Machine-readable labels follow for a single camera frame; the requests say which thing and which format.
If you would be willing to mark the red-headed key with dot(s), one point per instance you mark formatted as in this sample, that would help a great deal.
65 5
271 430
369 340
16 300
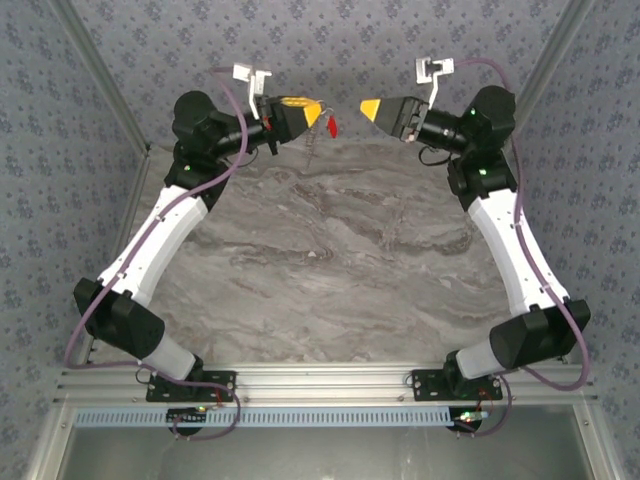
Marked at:
333 127

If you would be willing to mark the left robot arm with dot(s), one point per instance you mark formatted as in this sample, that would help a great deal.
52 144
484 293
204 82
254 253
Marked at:
150 245

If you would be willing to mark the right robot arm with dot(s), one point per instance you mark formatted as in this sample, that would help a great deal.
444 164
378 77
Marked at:
515 250

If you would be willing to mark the black controller board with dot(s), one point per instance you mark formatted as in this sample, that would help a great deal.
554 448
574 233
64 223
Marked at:
470 424
180 416

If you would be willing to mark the grey metal sheet panel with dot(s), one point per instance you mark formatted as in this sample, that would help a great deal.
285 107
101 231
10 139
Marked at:
320 455

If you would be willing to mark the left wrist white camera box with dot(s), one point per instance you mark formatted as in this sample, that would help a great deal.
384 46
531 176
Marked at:
250 75

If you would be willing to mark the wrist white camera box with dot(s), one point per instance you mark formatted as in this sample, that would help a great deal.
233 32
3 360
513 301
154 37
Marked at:
430 70
250 75

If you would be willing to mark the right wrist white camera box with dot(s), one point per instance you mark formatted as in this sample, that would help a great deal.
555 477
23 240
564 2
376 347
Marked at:
430 70

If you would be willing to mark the slanted aluminium frame post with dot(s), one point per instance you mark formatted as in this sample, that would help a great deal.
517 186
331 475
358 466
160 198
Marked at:
541 75

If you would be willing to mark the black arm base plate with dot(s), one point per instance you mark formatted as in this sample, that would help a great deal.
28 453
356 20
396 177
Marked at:
165 392
430 390

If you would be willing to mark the wide aluminium mounting rail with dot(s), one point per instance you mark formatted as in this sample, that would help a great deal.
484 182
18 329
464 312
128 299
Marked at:
320 385

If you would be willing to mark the short aluminium frame leg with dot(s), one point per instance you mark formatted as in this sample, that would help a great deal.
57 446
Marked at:
597 450
47 450

